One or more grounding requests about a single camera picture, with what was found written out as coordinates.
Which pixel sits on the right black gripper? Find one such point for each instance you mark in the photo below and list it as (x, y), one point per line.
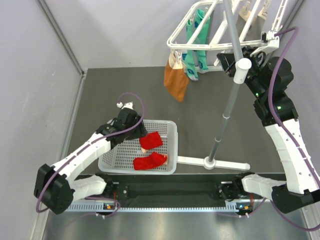
(227, 62)

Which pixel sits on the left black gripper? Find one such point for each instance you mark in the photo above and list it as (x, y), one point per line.
(138, 133)

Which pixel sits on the red sock back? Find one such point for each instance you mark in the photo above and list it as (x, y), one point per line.
(150, 141)

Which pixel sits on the red sock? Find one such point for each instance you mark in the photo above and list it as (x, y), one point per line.
(150, 141)
(154, 160)

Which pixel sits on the red sock front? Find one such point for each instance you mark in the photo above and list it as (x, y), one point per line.
(154, 160)

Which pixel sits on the mint green patterned sock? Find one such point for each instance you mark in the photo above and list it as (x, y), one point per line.
(202, 39)

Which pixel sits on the white clip sock hanger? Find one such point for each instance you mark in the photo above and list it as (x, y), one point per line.
(248, 33)

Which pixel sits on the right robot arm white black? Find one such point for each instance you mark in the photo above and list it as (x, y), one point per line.
(280, 119)

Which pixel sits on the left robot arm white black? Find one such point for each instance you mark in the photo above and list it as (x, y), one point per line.
(57, 185)

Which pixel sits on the grey drying rack stand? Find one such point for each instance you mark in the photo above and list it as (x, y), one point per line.
(200, 115)

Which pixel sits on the beige cuffed sock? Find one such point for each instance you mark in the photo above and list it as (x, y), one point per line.
(244, 13)

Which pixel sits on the orange brown sock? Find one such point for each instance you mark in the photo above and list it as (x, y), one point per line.
(175, 79)

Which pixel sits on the grey beige sock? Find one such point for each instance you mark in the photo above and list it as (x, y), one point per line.
(263, 13)

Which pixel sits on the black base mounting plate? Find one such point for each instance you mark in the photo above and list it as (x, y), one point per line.
(215, 190)

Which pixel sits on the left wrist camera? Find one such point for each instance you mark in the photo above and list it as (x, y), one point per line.
(127, 105)

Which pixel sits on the grey slotted cable duct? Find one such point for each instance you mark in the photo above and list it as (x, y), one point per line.
(86, 206)

